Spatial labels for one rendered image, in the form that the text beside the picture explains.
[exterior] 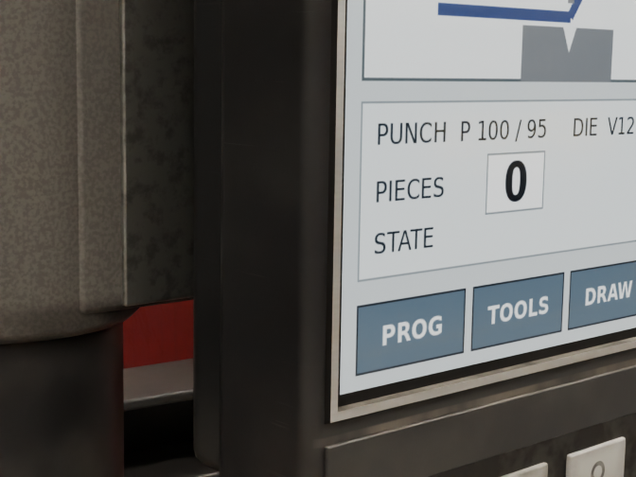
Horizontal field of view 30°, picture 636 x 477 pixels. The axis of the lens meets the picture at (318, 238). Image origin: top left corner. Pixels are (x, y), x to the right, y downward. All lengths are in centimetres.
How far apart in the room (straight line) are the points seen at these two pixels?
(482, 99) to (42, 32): 15
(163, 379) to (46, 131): 42
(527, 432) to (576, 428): 3
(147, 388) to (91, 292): 37
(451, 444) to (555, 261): 8
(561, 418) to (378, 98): 16
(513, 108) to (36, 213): 17
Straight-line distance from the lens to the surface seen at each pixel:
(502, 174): 42
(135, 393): 80
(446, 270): 40
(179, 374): 84
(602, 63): 46
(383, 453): 39
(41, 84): 43
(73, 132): 43
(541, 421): 46
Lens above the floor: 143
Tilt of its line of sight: 8 degrees down
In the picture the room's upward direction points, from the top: 1 degrees clockwise
